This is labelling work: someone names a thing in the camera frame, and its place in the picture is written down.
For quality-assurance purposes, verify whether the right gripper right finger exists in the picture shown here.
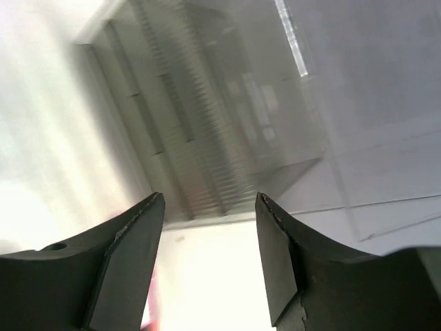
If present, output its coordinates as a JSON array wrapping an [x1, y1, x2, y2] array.
[[255, 193, 440, 330]]

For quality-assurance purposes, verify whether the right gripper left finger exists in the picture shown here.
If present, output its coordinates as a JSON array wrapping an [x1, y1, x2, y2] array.
[[1, 192, 165, 330]]

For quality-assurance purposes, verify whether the clear acrylic drawer organizer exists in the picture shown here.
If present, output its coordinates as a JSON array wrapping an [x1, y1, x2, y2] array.
[[78, 1, 440, 241]]

